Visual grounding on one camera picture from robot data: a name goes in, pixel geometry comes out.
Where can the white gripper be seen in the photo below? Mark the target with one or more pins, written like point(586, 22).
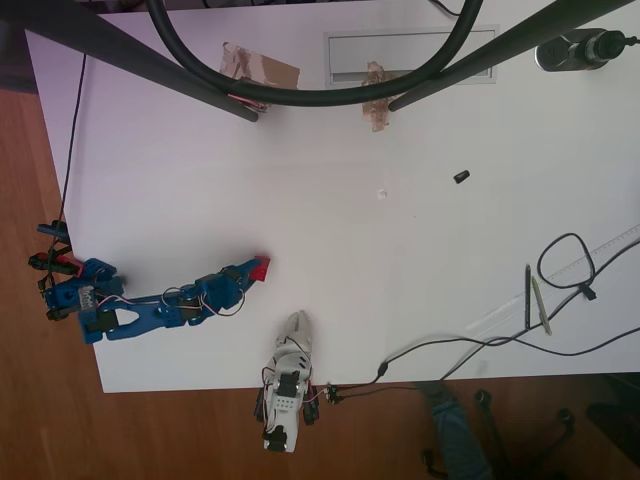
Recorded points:
point(298, 334)

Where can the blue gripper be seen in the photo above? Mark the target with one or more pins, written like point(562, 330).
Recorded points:
point(243, 276)

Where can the red lego bricks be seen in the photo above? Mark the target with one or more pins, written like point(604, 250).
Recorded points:
point(262, 267)

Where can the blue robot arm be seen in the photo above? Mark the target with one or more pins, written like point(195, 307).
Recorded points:
point(145, 315)

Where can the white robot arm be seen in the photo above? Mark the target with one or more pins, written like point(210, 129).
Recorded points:
point(284, 405)

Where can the small white scrap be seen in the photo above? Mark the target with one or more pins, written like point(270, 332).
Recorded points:
point(382, 194)

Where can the black and red clamp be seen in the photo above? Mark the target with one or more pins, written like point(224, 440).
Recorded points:
point(55, 264)

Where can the blue clamp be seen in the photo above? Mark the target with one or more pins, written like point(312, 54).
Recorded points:
point(52, 229)

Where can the brown tape strip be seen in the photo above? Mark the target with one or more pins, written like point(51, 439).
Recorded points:
point(377, 112)

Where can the torn brown cardboard piece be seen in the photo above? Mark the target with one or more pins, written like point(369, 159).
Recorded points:
point(270, 70)

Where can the black office chair base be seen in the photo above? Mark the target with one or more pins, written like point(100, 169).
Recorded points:
point(500, 425)

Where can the small black cap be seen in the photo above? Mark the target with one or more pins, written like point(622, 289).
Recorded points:
point(462, 176)

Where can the black pen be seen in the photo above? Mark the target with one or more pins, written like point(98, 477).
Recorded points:
point(527, 300)

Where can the pale green stick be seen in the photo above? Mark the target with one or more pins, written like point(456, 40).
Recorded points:
point(542, 307)

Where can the black stand leg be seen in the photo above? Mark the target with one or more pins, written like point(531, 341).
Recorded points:
point(130, 55)
point(500, 50)

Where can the clear plastic ruler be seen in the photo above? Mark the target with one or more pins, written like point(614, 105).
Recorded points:
point(565, 272)

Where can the black webcam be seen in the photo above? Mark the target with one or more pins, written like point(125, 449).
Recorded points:
point(575, 50)

